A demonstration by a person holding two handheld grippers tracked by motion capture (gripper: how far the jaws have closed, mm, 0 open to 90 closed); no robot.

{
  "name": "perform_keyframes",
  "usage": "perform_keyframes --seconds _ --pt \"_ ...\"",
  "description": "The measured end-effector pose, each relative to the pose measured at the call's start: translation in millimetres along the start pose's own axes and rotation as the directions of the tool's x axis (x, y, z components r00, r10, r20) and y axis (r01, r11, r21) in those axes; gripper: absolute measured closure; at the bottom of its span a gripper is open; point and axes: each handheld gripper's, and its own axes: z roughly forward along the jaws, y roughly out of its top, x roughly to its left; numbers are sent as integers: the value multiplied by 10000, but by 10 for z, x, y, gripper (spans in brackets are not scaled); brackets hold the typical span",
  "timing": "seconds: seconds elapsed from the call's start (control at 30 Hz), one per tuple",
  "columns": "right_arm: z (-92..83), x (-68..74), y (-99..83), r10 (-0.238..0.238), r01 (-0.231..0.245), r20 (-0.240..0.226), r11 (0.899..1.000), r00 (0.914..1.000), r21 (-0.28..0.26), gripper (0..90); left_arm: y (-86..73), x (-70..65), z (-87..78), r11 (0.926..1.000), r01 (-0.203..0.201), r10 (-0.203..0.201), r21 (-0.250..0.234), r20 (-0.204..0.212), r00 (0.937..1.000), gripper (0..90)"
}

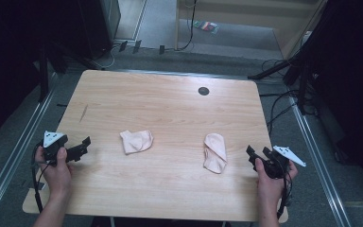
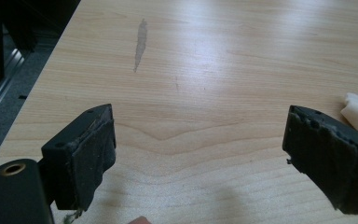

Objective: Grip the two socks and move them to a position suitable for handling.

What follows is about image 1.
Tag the light wooden frame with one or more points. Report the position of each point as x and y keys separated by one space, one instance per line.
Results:
x=299 y=34

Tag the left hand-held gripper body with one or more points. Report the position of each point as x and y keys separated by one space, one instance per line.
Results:
x=53 y=145

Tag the black metal stand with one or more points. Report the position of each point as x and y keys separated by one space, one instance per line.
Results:
x=296 y=72
x=43 y=75

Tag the colourful packet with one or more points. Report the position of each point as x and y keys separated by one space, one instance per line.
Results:
x=206 y=26

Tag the black power plug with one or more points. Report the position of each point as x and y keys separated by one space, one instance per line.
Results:
x=161 y=49
x=123 y=46
x=137 y=46

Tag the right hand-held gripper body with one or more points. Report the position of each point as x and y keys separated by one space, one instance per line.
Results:
x=277 y=164

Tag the dark cabinet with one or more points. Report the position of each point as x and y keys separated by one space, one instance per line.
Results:
x=108 y=19

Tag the person's right hand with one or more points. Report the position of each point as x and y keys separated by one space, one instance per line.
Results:
x=269 y=186

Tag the pink sock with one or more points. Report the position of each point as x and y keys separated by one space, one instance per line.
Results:
x=136 y=141
x=215 y=153

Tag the person's left hand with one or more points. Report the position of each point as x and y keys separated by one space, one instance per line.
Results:
x=57 y=176

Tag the aluminium floor rail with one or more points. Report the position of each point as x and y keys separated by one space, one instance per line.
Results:
x=318 y=157
x=15 y=151

